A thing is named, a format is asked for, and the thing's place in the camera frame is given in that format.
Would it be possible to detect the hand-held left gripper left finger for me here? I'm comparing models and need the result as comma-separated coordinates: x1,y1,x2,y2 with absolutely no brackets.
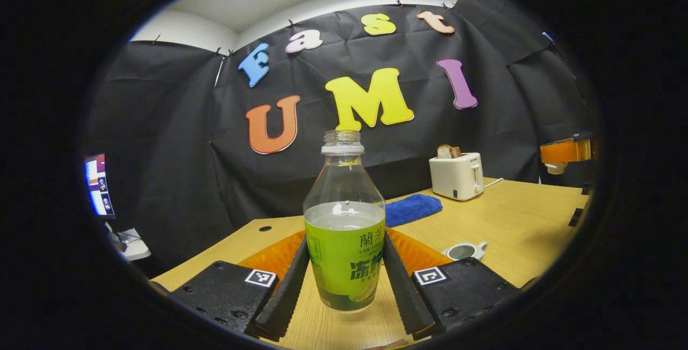
168,230,311,341

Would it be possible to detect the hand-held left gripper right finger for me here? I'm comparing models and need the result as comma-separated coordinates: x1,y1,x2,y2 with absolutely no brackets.
382,227,521,340

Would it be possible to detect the green label water bottle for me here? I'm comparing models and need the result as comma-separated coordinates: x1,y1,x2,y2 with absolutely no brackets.
303,130,386,314

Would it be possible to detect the white teacup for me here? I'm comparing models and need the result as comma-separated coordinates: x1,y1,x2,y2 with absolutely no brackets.
442,241,489,261

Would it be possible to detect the blue towel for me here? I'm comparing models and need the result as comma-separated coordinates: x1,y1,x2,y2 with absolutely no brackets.
384,194,443,227

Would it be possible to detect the white toaster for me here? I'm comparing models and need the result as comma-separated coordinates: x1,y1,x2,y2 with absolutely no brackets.
429,152,484,201

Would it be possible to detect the white side table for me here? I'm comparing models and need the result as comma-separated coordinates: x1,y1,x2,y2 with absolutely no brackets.
105,224,152,262

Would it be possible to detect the computer monitor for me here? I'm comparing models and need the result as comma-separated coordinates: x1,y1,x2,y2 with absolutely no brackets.
84,153,116,217

